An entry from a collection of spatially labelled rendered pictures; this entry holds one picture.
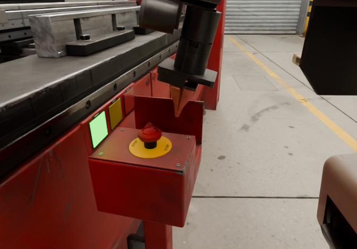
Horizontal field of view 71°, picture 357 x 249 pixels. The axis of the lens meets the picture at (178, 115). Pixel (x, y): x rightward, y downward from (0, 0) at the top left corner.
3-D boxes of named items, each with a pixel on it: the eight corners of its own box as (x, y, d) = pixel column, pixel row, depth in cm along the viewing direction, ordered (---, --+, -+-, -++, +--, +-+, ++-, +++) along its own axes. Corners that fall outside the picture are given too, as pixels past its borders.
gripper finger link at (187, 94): (159, 102, 53) (168, 60, 49) (191, 112, 52) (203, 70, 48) (149, 116, 47) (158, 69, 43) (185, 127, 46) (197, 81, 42)
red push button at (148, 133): (158, 157, 40) (157, 138, 39) (135, 154, 41) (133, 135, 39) (165, 144, 44) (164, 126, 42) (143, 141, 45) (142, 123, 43)
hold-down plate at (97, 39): (85, 56, 61) (83, 44, 60) (66, 55, 62) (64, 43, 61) (135, 38, 87) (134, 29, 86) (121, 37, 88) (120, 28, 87)
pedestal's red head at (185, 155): (183, 229, 41) (184, 135, 33) (96, 212, 44) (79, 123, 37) (201, 159, 59) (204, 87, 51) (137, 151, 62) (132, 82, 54)
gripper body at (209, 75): (164, 66, 49) (172, 28, 46) (214, 80, 48) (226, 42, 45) (155, 75, 43) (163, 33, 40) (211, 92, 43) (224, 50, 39)
